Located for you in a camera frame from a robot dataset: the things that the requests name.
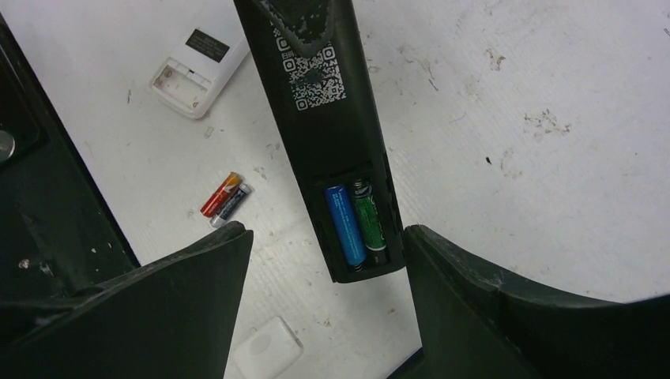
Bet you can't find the white battery cover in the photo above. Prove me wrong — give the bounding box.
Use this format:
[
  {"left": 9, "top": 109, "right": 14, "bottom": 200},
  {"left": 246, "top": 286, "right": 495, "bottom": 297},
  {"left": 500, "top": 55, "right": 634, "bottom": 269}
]
[{"left": 233, "top": 316, "right": 304, "bottom": 378}]

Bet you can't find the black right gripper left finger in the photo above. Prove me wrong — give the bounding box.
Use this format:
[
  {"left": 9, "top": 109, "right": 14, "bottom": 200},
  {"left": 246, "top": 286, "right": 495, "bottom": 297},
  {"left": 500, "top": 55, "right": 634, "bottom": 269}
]
[{"left": 1, "top": 221, "right": 254, "bottom": 378}]

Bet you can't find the red AAA battery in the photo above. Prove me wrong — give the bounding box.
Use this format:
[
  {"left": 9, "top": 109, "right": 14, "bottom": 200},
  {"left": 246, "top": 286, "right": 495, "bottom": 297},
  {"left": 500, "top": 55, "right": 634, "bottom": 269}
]
[{"left": 200, "top": 171, "right": 244, "bottom": 218}]

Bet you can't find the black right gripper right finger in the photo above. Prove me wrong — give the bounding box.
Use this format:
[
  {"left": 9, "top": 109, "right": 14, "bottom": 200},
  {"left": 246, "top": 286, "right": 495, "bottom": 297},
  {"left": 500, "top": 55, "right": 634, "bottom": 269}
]
[{"left": 403, "top": 225, "right": 669, "bottom": 378}]

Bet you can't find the blue AAA battery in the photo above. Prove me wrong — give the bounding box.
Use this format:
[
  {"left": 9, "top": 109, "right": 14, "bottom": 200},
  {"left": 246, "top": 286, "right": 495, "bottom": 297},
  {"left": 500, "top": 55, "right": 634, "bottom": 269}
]
[{"left": 325, "top": 185, "right": 367, "bottom": 272}]

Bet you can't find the black bar tool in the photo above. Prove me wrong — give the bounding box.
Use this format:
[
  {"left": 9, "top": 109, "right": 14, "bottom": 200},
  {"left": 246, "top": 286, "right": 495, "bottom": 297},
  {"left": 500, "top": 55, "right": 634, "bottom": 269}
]
[{"left": 235, "top": 1, "right": 405, "bottom": 283}]

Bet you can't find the black AAA battery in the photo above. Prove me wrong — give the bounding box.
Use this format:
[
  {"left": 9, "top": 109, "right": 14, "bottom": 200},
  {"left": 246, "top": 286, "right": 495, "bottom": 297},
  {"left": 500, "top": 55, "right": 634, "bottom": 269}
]
[{"left": 210, "top": 183, "right": 254, "bottom": 228}]

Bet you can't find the white red remote control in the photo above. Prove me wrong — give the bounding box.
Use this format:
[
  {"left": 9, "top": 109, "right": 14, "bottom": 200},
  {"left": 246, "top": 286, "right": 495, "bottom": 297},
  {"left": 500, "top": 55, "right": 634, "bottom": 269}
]
[{"left": 149, "top": 0, "right": 250, "bottom": 119}]

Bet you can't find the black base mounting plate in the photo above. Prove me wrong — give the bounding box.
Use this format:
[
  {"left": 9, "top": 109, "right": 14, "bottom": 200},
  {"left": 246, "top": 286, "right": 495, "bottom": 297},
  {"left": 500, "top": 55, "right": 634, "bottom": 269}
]
[{"left": 1, "top": 22, "right": 139, "bottom": 302}]

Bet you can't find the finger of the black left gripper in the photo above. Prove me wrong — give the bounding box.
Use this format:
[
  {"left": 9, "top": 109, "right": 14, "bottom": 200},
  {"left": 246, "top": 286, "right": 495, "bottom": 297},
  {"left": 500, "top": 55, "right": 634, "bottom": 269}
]
[{"left": 252, "top": 0, "right": 334, "bottom": 57}]

